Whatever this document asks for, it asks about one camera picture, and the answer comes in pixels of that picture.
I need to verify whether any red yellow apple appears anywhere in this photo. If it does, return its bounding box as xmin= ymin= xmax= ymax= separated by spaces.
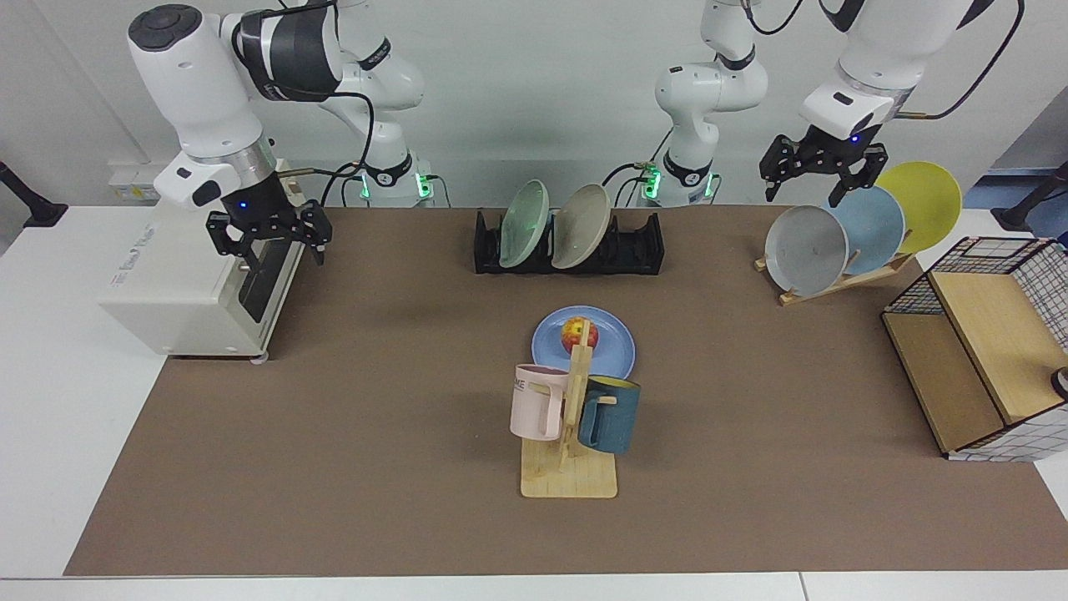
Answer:
xmin=560 ymin=316 xmax=599 ymax=352

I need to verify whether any light blue plate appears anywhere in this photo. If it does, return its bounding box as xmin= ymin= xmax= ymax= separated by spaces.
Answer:
xmin=822 ymin=185 xmax=906 ymax=276

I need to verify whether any grey plate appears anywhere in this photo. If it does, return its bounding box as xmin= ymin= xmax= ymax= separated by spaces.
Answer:
xmin=764 ymin=205 xmax=849 ymax=297

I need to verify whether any yellow plate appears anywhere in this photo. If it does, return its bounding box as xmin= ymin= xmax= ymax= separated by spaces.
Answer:
xmin=874 ymin=161 xmax=963 ymax=255

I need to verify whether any wooden plate rack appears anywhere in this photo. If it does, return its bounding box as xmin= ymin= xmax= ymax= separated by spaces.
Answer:
xmin=754 ymin=250 xmax=914 ymax=306

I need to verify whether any black dish rack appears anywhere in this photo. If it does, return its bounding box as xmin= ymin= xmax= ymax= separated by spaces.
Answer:
xmin=474 ymin=209 xmax=666 ymax=276

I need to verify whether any beige plate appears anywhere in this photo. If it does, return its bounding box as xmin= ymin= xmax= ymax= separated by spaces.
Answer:
xmin=552 ymin=184 xmax=612 ymax=270

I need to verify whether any pale green plate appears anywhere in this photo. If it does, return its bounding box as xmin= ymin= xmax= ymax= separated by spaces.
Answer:
xmin=498 ymin=179 xmax=552 ymax=270

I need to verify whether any pale toaster oven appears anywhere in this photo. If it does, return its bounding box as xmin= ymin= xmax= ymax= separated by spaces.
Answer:
xmin=98 ymin=159 xmax=308 ymax=361

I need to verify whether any brown table cloth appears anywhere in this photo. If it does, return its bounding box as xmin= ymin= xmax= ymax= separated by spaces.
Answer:
xmin=63 ymin=205 xmax=1068 ymax=577

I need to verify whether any black clamp stand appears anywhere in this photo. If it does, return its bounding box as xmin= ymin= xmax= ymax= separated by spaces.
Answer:
xmin=0 ymin=161 xmax=69 ymax=228
xmin=991 ymin=163 xmax=1068 ymax=233

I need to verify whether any pink cup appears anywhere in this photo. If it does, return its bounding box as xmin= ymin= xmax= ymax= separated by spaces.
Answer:
xmin=510 ymin=364 xmax=570 ymax=441

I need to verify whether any teal cup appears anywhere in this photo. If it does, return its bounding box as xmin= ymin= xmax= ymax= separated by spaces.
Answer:
xmin=577 ymin=376 xmax=642 ymax=456

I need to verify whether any wooden cup stand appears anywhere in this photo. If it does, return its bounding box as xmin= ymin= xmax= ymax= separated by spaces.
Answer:
xmin=520 ymin=317 xmax=619 ymax=500

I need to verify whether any white wall socket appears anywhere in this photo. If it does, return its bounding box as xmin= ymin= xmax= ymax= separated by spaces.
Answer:
xmin=108 ymin=165 xmax=164 ymax=203

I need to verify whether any wire basket with wooden floor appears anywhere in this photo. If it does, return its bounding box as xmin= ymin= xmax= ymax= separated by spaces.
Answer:
xmin=882 ymin=236 xmax=1068 ymax=462

